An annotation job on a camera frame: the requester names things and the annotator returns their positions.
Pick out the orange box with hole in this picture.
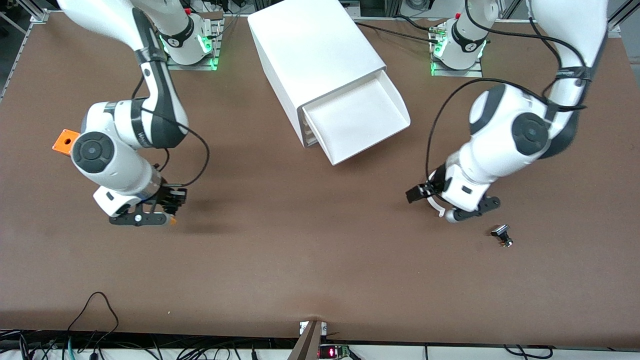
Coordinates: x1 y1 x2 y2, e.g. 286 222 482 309
52 129 82 154

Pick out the small red LED device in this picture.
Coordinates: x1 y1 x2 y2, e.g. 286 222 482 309
319 344 351 360

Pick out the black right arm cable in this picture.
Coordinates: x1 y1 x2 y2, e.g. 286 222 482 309
132 75 211 188

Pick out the black cap metal switch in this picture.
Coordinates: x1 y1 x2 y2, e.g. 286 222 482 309
490 224 514 248

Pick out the thin black cable loop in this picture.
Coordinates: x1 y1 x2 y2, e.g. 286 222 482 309
66 291 120 347

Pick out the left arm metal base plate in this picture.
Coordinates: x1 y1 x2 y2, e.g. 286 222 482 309
430 22 485 78

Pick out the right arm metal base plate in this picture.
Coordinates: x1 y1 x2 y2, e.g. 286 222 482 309
165 12 223 72

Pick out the black braided cable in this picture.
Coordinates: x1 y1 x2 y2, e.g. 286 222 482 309
350 20 446 47

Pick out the grey camera mount beam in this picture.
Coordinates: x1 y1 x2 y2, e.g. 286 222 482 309
287 320 328 360

